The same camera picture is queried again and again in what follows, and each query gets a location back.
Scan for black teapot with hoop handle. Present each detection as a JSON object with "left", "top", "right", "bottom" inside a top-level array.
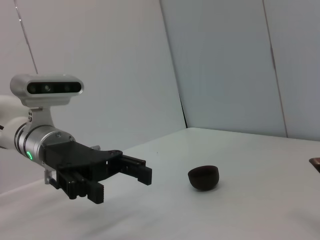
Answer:
[{"left": 308, "top": 157, "right": 320, "bottom": 175}]

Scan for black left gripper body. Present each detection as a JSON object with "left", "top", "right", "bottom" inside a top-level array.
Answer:
[{"left": 41, "top": 140, "right": 124, "bottom": 183}]

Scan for left gripper cable with plug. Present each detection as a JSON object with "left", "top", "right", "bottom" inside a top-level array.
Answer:
[{"left": 43, "top": 168, "right": 58, "bottom": 186}]

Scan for dark brown teacup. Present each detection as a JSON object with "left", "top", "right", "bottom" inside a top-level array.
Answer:
[{"left": 187, "top": 164, "right": 222, "bottom": 192}]

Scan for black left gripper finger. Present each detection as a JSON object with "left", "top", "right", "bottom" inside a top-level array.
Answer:
[
  {"left": 56, "top": 171, "right": 105, "bottom": 205},
  {"left": 119, "top": 154, "right": 153, "bottom": 186}
]

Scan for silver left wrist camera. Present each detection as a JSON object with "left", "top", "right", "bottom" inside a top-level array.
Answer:
[{"left": 9, "top": 73, "right": 85, "bottom": 128}]

